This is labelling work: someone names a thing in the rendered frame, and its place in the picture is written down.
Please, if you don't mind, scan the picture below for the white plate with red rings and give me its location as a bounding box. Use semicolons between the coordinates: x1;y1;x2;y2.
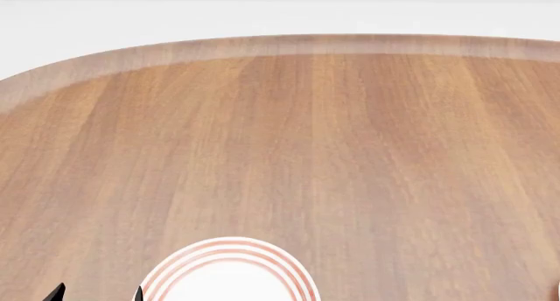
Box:
136;236;322;301

